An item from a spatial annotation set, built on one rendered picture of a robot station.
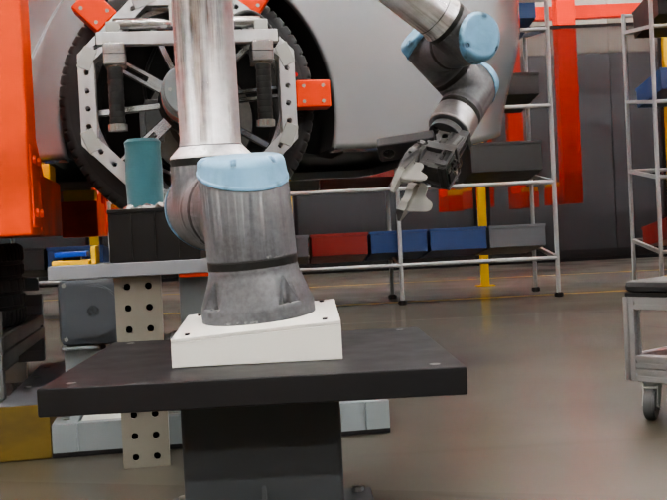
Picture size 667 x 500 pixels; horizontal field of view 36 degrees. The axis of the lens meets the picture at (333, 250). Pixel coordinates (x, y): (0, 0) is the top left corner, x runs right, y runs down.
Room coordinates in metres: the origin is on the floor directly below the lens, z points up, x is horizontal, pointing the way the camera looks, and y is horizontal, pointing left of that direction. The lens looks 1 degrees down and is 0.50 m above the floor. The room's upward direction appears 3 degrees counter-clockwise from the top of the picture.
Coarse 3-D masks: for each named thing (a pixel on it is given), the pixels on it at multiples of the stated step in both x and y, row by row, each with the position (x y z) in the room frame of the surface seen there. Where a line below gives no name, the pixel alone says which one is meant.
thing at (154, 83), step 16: (144, 16) 2.69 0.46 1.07; (160, 16) 2.73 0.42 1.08; (128, 48) 2.89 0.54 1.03; (160, 48) 2.71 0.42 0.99; (96, 64) 2.67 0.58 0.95; (128, 64) 2.70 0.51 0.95; (272, 64) 2.74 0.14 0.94; (96, 80) 2.67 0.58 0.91; (144, 80) 2.71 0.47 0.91; (160, 80) 2.71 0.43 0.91; (272, 80) 2.82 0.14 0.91; (160, 96) 2.71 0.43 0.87; (256, 96) 2.75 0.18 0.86; (272, 96) 2.76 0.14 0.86; (128, 112) 2.70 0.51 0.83; (160, 112) 2.71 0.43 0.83; (160, 128) 2.71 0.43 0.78; (176, 128) 2.72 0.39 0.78; (240, 128) 2.74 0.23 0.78; (272, 128) 2.87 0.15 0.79
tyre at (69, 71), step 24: (120, 0) 2.68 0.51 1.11; (72, 48) 2.66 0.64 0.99; (72, 72) 2.66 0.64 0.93; (72, 96) 2.66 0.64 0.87; (72, 120) 2.66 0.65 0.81; (312, 120) 2.77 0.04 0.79; (72, 144) 2.66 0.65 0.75; (96, 168) 2.66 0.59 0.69; (288, 168) 2.74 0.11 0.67; (120, 192) 2.67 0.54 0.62
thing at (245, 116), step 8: (240, 88) 3.20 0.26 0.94; (152, 96) 3.15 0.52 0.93; (240, 96) 3.19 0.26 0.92; (240, 104) 3.19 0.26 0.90; (248, 104) 3.20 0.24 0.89; (240, 112) 3.19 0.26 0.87; (248, 112) 3.20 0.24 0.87; (240, 120) 3.19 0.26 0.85; (248, 120) 3.20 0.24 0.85; (248, 128) 3.20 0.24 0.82; (168, 136) 3.16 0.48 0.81; (176, 136) 3.16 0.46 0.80; (168, 144) 3.16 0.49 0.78; (176, 144) 3.16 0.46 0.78; (168, 152) 3.16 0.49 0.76; (168, 160) 3.16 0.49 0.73
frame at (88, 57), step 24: (144, 0) 2.60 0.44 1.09; (168, 0) 2.61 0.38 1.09; (96, 48) 2.64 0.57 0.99; (288, 48) 2.65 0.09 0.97; (288, 72) 2.66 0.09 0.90; (96, 96) 2.63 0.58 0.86; (288, 96) 2.66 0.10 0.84; (96, 120) 2.58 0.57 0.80; (288, 120) 2.72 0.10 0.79; (96, 144) 2.58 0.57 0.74; (288, 144) 2.65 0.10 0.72; (120, 168) 2.59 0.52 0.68
